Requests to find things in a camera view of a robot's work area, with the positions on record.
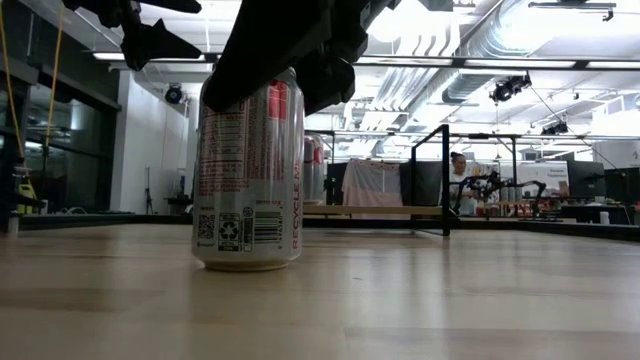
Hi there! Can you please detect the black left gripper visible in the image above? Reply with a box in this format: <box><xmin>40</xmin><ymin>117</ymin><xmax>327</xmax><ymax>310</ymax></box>
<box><xmin>62</xmin><ymin>0</ymin><xmax>204</xmax><ymax>72</ymax></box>

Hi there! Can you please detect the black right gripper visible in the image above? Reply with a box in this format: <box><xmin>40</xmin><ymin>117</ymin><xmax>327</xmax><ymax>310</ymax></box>
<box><xmin>202</xmin><ymin>0</ymin><xmax>402</xmax><ymax>117</ymax></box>

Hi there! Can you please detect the silver Diet Coke can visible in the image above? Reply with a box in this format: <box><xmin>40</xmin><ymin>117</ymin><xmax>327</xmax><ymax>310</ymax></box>
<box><xmin>191</xmin><ymin>67</ymin><xmax>306</xmax><ymax>274</ymax></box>
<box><xmin>302</xmin><ymin>133</ymin><xmax>327</xmax><ymax>205</ymax></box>

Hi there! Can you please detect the long ceiling light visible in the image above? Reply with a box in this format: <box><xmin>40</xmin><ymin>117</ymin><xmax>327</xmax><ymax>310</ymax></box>
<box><xmin>92</xmin><ymin>51</ymin><xmax>209</xmax><ymax>63</ymax></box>
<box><xmin>585</xmin><ymin>60</ymin><xmax>640</xmax><ymax>70</ymax></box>
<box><xmin>355</xmin><ymin>56</ymin><xmax>454</xmax><ymax>67</ymax></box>
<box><xmin>464</xmin><ymin>59</ymin><xmax>577</xmax><ymax>69</ymax></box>

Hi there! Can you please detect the black box green light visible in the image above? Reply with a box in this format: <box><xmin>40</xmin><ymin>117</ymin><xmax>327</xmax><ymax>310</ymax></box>
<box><xmin>325</xmin><ymin>162</ymin><xmax>348</xmax><ymax>206</ymax></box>

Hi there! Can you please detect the white draped cloth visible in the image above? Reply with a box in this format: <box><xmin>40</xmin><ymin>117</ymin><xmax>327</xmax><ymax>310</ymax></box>
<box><xmin>342</xmin><ymin>158</ymin><xmax>404</xmax><ymax>207</ymax></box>

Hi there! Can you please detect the dark square panel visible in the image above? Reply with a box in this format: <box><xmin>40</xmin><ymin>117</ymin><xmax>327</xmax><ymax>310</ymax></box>
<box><xmin>399</xmin><ymin>160</ymin><xmax>444</xmax><ymax>207</ymax></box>

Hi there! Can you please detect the small dark side table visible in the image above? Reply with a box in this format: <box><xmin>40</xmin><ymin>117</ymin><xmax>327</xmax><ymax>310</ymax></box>
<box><xmin>167</xmin><ymin>194</ymin><xmax>193</xmax><ymax>216</ymax></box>

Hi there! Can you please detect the thin black tripod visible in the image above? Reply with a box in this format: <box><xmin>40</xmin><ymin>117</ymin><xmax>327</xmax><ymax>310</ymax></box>
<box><xmin>143</xmin><ymin>166</ymin><xmax>154</xmax><ymax>215</ymax></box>

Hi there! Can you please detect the person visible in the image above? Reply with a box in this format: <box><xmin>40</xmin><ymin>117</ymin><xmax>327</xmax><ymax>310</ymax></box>
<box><xmin>448</xmin><ymin>151</ymin><xmax>482</xmax><ymax>217</ymax></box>

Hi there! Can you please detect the black ceiling spotlight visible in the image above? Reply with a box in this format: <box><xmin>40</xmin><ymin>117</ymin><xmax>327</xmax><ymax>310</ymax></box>
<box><xmin>490</xmin><ymin>73</ymin><xmax>532</xmax><ymax>104</ymax></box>
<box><xmin>539</xmin><ymin>119</ymin><xmax>570</xmax><ymax>136</ymax></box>

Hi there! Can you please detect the yellow green container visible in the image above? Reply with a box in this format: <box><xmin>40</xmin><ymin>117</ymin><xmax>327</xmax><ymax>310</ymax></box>
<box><xmin>17</xmin><ymin>178</ymin><xmax>39</xmax><ymax>215</ymax></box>

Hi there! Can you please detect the white sign board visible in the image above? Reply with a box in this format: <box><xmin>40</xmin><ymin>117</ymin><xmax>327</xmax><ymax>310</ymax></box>
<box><xmin>519</xmin><ymin>162</ymin><xmax>569</xmax><ymax>197</ymax></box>

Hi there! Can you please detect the dark computer monitor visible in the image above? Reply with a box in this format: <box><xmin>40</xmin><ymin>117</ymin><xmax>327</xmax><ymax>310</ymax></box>
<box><xmin>603</xmin><ymin>167</ymin><xmax>640</xmax><ymax>206</ymax></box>
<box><xmin>567</xmin><ymin>159</ymin><xmax>606</xmax><ymax>199</ymax></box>

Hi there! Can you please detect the round black wall camera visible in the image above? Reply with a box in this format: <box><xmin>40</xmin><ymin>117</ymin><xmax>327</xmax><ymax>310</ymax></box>
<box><xmin>163</xmin><ymin>83</ymin><xmax>184</xmax><ymax>105</ymax></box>

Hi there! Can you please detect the yellow power cord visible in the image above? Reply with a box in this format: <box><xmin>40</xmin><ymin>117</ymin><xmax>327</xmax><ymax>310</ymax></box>
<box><xmin>0</xmin><ymin>0</ymin><xmax>67</xmax><ymax>157</ymax></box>

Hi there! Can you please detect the black workstation rig frame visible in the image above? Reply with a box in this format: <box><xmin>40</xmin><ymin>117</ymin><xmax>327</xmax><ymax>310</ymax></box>
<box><xmin>447</xmin><ymin>131</ymin><xmax>524</xmax><ymax>204</ymax></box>

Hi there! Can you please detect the black aluminium table frame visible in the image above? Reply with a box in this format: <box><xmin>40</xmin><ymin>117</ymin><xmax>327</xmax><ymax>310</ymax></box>
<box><xmin>0</xmin><ymin>212</ymin><xmax>640</xmax><ymax>244</ymax></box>

